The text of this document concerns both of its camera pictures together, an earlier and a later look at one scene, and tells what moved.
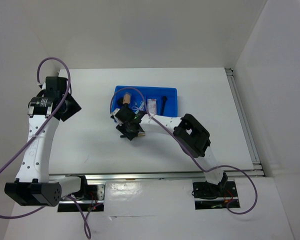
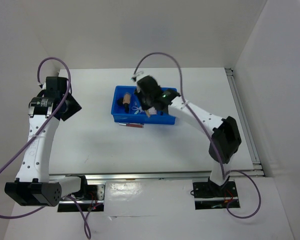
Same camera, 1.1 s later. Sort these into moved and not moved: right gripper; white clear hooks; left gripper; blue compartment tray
Moved: right gripper
Not moved: white clear hooks; left gripper; blue compartment tray
